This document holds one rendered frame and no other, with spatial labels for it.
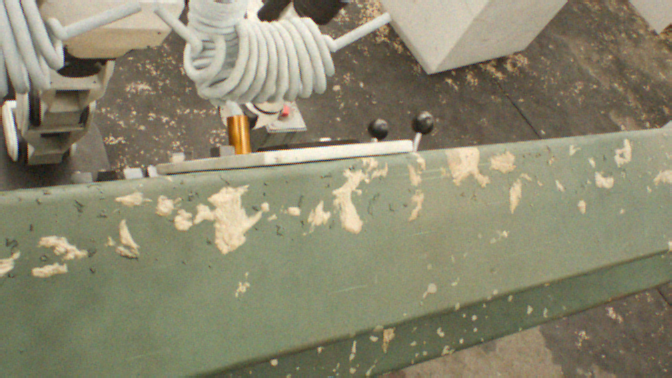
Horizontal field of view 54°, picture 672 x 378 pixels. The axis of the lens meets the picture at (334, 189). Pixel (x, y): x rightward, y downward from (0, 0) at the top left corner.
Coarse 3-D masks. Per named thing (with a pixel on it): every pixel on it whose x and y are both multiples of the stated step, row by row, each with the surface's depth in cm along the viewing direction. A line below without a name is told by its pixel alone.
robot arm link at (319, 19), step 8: (272, 0) 123; (280, 0) 123; (288, 0) 123; (296, 0) 121; (304, 0) 120; (264, 8) 125; (272, 8) 124; (280, 8) 124; (288, 8) 124; (296, 8) 123; (304, 8) 120; (312, 8) 120; (264, 16) 126; (272, 16) 125; (280, 16) 126; (288, 16) 123; (296, 16) 123; (304, 16) 122; (312, 16) 121; (320, 16) 121; (320, 24) 123
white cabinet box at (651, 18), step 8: (632, 0) 532; (640, 0) 527; (648, 0) 522; (656, 0) 518; (664, 0) 513; (640, 8) 529; (648, 8) 524; (656, 8) 520; (664, 8) 515; (648, 16) 526; (656, 16) 521; (664, 16) 517; (656, 24) 523; (664, 24) 518
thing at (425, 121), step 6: (414, 114) 104; (420, 114) 103; (426, 114) 103; (414, 120) 104; (420, 120) 103; (426, 120) 103; (432, 120) 103; (414, 126) 104; (420, 126) 103; (426, 126) 103; (432, 126) 104; (414, 132) 105; (420, 132) 104; (426, 132) 104; (414, 138) 104; (420, 138) 104; (414, 144) 103; (414, 150) 103
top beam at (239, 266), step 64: (0, 192) 30; (64, 192) 28; (128, 192) 30; (192, 192) 31; (256, 192) 33; (320, 192) 35; (384, 192) 37; (448, 192) 40; (512, 192) 43; (576, 192) 46; (640, 192) 50; (0, 256) 27; (64, 256) 28; (128, 256) 30; (192, 256) 31; (256, 256) 33; (320, 256) 35; (384, 256) 37; (448, 256) 40; (512, 256) 43; (576, 256) 46; (640, 256) 50; (0, 320) 27; (64, 320) 28; (128, 320) 30; (192, 320) 31; (256, 320) 33; (320, 320) 35; (384, 320) 37
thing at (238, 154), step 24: (192, 0) 46; (216, 0) 48; (240, 0) 45; (192, 24) 47; (216, 24) 46; (240, 120) 48; (240, 144) 48; (360, 144) 38; (384, 144) 39; (408, 144) 40; (168, 168) 48; (192, 168) 44; (216, 168) 40
